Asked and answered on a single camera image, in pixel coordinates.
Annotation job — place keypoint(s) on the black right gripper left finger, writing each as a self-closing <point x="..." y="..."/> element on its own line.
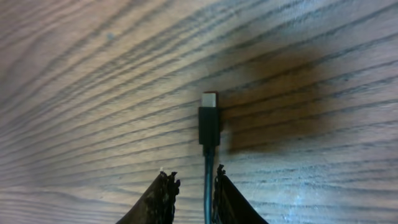
<point x="157" y="204"/>

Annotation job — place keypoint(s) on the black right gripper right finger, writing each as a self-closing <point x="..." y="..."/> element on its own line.
<point x="229" y="205"/>

